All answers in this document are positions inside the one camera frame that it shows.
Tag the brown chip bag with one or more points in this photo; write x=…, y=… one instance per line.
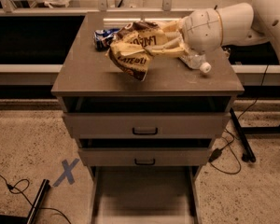
x=128, y=48

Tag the black bar left floor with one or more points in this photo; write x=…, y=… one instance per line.
x=39, y=198

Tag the grey drawer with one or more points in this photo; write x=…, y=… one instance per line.
x=146, y=152
x=144, y=195
x=145, y=125

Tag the grey bottom drawer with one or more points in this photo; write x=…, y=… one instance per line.
x=144, y=195

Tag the blue soda can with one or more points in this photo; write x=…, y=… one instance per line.
x=103, y=38

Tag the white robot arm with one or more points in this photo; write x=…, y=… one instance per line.
x=246, y=25

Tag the grey drawer cabinet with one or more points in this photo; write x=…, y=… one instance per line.
x=90, y=83

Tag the blue tape cross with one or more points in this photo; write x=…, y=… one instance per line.
x=67, y=172

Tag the grey middle drawer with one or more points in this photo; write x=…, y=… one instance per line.
x=146, y=152

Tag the black stand leg right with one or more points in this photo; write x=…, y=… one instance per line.
x=248, y=155

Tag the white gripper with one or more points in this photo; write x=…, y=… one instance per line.
x=202, y=30

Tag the clear plastic water bottle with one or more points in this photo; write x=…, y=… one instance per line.
x=196, y=61

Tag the grey top drawer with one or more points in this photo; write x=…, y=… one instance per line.
x=145, y=125

